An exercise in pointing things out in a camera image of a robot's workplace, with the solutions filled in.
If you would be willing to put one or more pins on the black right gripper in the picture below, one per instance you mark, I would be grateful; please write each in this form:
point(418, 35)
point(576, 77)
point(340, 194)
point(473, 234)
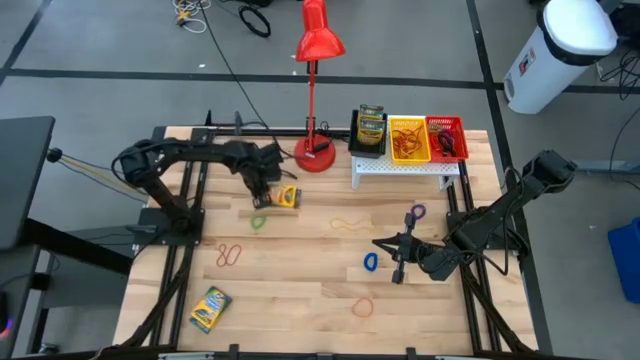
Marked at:
point(422, 252)

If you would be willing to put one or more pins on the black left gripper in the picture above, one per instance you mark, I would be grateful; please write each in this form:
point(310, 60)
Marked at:
point(257, 167)

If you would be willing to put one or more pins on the red rubber band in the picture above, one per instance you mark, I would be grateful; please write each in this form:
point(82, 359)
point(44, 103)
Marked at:
point(228, 255)
point(411, 134)
point(407, 149)
point(419, 150)
point(404, 152)
point(416, 141)

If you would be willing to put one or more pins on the yellow plastic basket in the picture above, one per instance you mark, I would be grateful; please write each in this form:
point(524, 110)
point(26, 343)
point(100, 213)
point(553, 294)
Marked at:
point(425, 152)

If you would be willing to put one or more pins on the orange rubber band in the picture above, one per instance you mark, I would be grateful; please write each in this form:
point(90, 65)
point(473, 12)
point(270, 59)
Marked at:
point(352, 307)
point(395, 136)
point(400, 145)

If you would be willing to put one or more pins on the red plastic basket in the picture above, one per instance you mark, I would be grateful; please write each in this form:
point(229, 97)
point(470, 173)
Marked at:
point(462, 150)

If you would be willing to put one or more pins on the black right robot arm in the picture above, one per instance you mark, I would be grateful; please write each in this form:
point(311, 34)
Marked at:
point(500, 220)

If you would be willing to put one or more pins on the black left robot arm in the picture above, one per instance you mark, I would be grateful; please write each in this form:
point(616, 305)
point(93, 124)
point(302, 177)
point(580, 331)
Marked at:
point(200, 150)

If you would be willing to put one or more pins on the red desk lamp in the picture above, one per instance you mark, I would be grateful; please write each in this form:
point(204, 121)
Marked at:
point(315, 157)

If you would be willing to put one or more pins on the black side desk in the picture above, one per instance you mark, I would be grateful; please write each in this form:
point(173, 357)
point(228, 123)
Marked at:
point(25, 180)

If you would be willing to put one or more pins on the yellow rubber band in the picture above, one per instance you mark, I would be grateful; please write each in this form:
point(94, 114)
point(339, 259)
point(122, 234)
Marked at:
point(350, 225)

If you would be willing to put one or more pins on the white perforated shelf riser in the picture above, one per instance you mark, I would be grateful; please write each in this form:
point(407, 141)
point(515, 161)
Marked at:
point(400, 167)

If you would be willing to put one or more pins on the black plastic basket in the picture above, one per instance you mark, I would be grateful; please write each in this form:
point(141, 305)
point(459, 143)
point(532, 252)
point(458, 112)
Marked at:
point(352, 145)

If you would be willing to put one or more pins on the blue plastic bin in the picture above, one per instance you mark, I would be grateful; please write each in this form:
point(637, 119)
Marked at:
point(627, 260)

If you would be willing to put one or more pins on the white trash bin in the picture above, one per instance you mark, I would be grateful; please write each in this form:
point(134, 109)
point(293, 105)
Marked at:
point(550, 65)

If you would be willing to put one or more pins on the black aluminium table frame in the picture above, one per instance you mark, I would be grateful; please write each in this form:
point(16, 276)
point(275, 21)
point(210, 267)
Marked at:
point(320, 132)

